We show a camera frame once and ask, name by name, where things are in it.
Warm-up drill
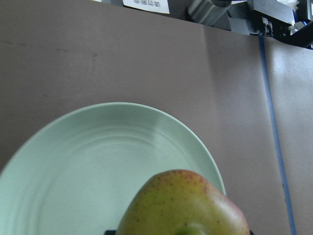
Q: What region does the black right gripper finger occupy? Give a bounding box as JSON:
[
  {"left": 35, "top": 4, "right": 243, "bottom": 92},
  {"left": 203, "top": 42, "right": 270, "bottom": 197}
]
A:
[{"left": 104, "top": 230, "right": 116, "bottom": 235}]

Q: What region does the white label sign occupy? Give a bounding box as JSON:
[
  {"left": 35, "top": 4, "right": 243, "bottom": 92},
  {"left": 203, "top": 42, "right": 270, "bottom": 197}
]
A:
[{"left": 122, "top": 0, "right": 170, "bottom": 14}]

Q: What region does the black equipment with cables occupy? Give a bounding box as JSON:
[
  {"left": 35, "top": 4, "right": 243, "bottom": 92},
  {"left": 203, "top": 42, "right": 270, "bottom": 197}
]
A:
[{"left": 227, "top": 0, "right": 313, "bottom": 49}]

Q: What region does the light green plate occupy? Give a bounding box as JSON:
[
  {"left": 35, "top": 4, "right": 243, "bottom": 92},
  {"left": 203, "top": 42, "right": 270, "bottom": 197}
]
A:
[{"left": 0, "top": 102, "right": 225, "bottom": 235}]

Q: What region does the grey metal cylinder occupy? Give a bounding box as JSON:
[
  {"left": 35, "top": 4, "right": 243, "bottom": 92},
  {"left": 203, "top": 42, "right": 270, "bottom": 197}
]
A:
[{"left": 187, "top": 0, "right": 232, "bottom": 26}]

